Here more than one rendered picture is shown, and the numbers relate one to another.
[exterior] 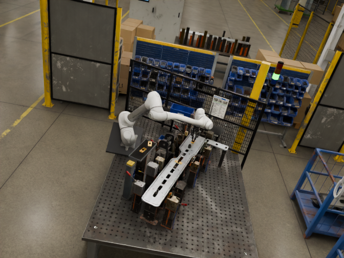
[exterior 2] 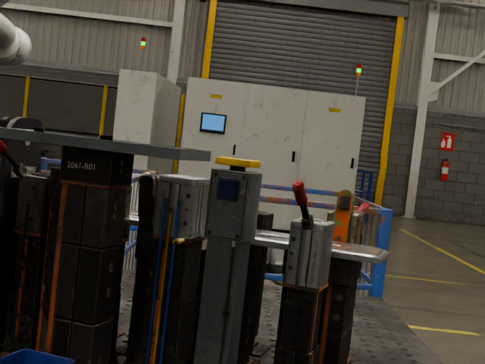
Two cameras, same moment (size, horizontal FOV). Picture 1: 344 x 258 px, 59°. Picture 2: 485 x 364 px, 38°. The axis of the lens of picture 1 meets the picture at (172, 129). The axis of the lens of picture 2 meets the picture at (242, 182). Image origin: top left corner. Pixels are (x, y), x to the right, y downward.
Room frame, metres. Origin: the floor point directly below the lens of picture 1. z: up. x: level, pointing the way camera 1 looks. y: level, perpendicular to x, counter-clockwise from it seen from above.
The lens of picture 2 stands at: (2.27, 1.49, 1.18)
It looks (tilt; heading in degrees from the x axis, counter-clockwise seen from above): 3 degrees down; 271
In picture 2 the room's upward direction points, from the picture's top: 7 degrees clockwise
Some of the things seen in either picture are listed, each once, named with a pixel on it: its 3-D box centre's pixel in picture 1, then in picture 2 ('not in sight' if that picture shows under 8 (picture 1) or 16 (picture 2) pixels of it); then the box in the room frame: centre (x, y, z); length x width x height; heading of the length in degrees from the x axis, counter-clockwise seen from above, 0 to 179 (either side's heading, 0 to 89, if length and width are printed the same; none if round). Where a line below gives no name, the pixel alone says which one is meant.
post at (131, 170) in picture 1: (128, 181); (222, 302); (2.30, 0.32, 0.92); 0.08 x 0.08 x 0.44; 73
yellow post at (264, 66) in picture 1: (241, 133); not in sight; (3.57, -0.93, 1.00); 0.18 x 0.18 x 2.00; 73
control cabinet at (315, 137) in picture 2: not in sight; (269, 144); (2.14, -8.32, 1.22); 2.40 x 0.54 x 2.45; 3
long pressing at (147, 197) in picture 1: (178, 163); (88, 208); (2.65, -0.14, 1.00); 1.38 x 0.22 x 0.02; 163
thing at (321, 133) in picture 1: (338, 110); not in sight; (5.07, -2.79, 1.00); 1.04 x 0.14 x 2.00; 92
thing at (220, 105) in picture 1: (218, 106); not in sight; (3.61, -0.54, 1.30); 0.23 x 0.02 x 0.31; 73
